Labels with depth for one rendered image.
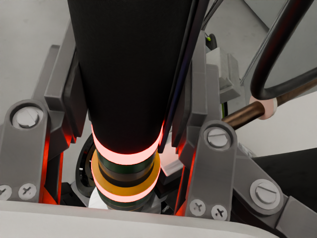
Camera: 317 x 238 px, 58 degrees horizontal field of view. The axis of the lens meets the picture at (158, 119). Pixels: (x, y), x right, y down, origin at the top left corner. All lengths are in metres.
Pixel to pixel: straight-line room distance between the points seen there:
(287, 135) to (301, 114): 0.05
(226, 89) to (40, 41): 1.88
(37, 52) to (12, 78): 0.27
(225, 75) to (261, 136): 0.15
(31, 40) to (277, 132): 2.04
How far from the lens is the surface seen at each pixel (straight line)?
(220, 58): 0.66
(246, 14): 2.79
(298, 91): 0.29
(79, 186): 0.45
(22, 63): 2.25
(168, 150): 0.21
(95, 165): 0.18
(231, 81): 0.65
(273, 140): 0.59
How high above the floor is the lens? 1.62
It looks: 59 degrees down
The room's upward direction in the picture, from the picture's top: 12 degrees clockwise
